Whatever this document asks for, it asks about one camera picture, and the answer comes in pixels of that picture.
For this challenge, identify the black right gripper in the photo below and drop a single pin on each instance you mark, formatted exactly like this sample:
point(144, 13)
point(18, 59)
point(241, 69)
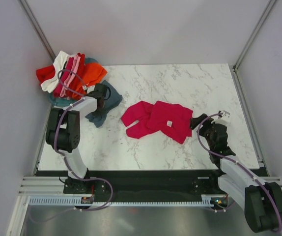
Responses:
point(194, 122)

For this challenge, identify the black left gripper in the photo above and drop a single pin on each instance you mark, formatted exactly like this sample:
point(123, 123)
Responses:
point(100, 113)

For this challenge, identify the grey blue t shirt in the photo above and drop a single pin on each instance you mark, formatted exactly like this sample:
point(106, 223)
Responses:
point(113, 100)

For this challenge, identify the magenta t shirt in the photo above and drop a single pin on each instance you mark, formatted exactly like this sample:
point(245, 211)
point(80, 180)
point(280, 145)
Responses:
point(143, 118)

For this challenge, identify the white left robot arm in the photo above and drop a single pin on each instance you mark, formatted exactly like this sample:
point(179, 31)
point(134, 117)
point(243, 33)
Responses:
point(63, 132)

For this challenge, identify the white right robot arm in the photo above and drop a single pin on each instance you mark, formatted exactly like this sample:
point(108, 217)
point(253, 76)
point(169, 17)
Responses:
point(260, 200)

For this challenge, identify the orange t shirt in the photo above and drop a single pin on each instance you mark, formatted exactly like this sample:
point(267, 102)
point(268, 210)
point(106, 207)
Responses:
point(93, 73)

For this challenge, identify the crimson t shirt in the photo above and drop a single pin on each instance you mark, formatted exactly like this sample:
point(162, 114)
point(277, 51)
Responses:
point(68, 66)

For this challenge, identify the pink t shirt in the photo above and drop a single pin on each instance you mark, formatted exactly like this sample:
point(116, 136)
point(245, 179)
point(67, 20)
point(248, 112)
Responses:
point(71, 75)

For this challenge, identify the teal t shirt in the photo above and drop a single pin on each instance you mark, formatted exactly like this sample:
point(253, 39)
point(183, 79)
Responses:
point(72, 95)

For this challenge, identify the white t shirt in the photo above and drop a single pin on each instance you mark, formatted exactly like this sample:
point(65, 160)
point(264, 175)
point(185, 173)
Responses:
point(51, 83)

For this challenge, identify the red t shirt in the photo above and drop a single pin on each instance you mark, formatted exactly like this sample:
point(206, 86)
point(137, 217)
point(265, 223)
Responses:
point(45, 73)

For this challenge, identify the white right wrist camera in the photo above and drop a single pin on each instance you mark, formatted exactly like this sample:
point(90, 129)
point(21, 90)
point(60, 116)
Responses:
point(222, 118)

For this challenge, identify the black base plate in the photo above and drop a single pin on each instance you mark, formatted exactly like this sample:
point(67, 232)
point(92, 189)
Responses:
point(143, 185)

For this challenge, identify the white cable duct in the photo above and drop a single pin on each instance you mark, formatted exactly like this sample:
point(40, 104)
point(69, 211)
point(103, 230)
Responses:
point(81, 201)

